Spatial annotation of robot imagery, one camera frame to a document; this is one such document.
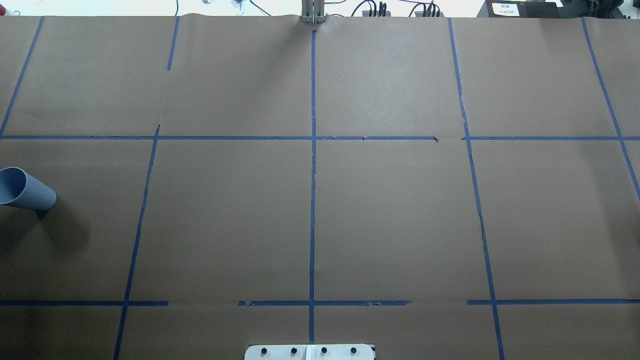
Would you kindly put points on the blue ribbed plastic cup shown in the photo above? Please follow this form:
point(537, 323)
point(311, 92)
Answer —
point(19, 189)

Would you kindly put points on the black connector block right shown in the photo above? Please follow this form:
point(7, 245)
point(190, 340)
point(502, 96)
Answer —
point(426, 10)

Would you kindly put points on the black box with label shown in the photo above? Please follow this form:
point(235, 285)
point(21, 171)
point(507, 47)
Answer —
point(525, 9)

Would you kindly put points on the aluminium frame post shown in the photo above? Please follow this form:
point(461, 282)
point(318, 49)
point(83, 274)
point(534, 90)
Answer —
point(313, 11)

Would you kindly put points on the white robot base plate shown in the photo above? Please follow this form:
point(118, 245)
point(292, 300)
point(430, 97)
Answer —
point(345, 351)

